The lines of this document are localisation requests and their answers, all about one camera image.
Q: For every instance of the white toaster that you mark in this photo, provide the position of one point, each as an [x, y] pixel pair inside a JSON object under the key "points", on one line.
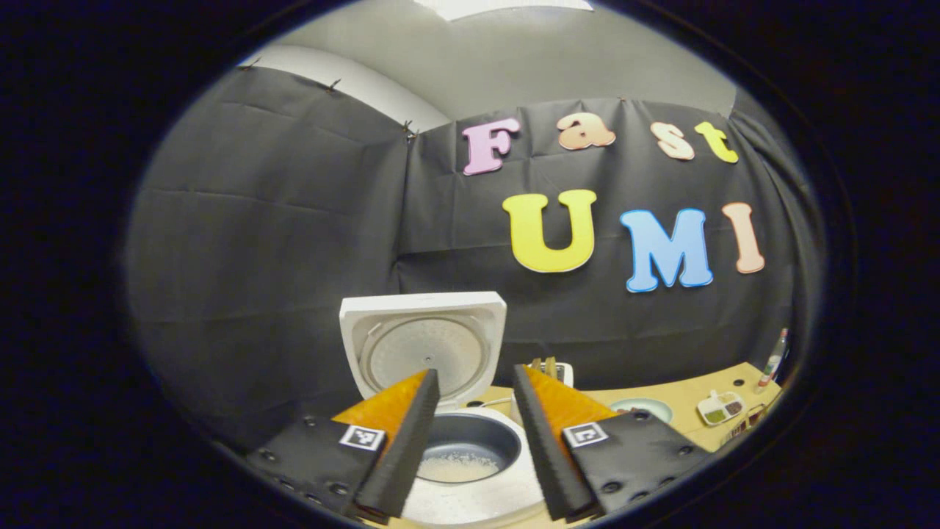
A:
{"points": [[565, 375]]}

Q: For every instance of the brown bread slice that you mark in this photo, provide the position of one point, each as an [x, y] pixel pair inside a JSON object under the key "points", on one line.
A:
{"points": [[547, 365]]}

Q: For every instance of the large ceiling light panel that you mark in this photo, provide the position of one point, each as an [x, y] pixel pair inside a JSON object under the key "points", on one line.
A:
{"points": [[507, 7]]}

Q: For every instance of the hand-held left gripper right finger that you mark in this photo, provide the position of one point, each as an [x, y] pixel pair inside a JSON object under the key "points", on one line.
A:
{"points": [[547, 455]]}

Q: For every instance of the black backdrop cloth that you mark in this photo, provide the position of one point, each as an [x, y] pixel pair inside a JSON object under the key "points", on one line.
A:
{"points": [[279, 242]]}

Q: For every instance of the clear bottle with red label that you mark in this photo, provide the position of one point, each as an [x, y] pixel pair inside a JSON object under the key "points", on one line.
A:
{"points": [[772, 361]]}

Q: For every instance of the white rice cooker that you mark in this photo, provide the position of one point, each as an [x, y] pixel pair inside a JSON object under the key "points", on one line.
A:
{"points": [[426, 345]]}

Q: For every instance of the light green plate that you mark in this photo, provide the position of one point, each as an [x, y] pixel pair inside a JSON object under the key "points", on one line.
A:
{"points": [[646, 408]]}

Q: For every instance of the white divided bean dish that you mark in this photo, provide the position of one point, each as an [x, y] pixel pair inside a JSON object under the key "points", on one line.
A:
{"points": [[721, 408]]}

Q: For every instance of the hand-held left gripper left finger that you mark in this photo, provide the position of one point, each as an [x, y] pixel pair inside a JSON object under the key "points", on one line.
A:
{"points": [[407, 455]]}

